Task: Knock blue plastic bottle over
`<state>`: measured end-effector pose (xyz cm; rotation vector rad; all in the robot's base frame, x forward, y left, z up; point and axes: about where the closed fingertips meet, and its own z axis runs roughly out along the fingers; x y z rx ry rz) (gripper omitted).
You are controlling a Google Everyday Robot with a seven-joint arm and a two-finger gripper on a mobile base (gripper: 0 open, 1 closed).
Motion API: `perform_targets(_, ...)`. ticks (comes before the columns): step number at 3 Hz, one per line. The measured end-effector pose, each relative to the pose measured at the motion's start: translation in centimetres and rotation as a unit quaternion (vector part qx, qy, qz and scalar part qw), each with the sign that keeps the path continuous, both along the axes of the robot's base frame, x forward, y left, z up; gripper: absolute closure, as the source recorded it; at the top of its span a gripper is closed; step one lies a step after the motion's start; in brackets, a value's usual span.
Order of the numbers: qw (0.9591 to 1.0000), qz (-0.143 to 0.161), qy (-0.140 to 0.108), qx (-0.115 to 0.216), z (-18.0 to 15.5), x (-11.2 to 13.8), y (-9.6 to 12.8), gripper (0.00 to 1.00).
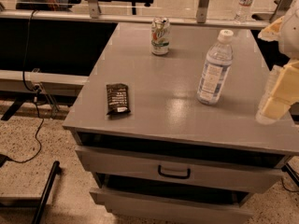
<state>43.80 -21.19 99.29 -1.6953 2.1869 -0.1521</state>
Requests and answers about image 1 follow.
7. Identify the background clear water bottle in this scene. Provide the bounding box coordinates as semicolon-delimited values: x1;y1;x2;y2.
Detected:
235;0;253;24

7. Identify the black metal floor leg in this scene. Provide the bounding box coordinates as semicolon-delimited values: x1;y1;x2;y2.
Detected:
31;161;61;224

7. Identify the grey drawer cabinet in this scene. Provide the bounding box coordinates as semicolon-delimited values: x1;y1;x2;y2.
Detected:
64;23;299;210

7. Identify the grey drawer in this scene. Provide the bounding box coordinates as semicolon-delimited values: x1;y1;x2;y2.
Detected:
76;146;282;193
90;187;253;224

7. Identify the metal upright post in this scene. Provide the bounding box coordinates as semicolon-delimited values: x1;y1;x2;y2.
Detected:
196;0;209;23
87;0;101;19

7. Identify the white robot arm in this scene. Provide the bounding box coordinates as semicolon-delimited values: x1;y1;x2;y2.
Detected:
255;2;299;125

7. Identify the clear plastic water bottle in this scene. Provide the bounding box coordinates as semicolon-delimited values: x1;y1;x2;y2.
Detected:
196;29;234;105

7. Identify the lower grey drawer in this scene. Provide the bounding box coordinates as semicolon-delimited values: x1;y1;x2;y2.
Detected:
90;187;253;224

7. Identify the upper grey drawer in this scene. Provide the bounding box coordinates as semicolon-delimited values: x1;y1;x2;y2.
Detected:
76;146;282;193

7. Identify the left metal upright post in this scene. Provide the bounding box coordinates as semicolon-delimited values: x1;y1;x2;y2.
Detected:
87;0;101;19

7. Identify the long metal bench rail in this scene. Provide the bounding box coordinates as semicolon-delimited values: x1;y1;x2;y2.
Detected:
0;10;269;30

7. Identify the white green soda can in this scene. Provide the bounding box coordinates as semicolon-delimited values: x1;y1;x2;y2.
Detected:
151;17;170;55

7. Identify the black power cable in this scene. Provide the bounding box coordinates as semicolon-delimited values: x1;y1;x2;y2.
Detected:
7;10;48;164

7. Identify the black drawer handle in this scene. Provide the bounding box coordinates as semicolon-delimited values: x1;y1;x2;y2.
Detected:
157;165;191;180

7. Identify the middle metal upright post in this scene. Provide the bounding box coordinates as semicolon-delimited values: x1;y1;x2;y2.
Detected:
196;0;209;23

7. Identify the dark brown snack packet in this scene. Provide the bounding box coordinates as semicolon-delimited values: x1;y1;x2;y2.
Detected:
107;83;131;115

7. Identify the yellow white gripper finger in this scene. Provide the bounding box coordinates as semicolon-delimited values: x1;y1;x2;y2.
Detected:
255;59;299;125

